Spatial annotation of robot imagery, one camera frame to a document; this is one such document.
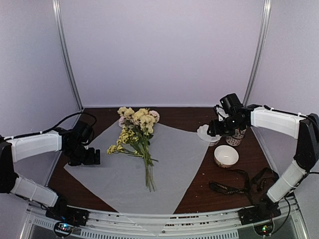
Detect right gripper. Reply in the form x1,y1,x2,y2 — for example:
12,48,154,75
208,115,243,136

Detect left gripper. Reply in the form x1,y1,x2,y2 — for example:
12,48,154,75
67,143,100,166

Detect white wrapping paper sheet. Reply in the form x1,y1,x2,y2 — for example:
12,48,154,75
63,117,209,237

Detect yellow fake flower bunch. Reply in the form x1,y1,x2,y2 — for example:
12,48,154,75
106,126,159,166

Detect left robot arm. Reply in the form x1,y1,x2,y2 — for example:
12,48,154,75
0,120,101,221

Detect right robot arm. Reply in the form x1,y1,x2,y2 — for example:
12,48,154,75
207,93,319,220

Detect patterned mug yellow inside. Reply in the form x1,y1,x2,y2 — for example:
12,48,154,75
225,128,246,147

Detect scalloped white dish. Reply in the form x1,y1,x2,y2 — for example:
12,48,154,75
197,124,221,146

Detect round white bowl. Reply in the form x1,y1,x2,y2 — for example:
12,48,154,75
214,145,239,168

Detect black lanyard strap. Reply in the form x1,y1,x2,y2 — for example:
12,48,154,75
208,167,279,206

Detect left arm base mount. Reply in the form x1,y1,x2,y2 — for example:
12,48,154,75
41,198,89,239

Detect right aluminium frame post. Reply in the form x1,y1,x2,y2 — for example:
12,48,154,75
243,0,272,105

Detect aluminium frame post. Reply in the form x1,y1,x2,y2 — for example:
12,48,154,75
243,0,272,105
52,0,84,110

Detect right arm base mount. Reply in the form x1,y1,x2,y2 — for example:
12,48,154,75
238,204,282,237

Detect front aluminium rail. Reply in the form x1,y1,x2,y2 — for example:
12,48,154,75
21,191,306,239

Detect left aluminium frame post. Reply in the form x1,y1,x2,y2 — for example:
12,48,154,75
52,0,84,110

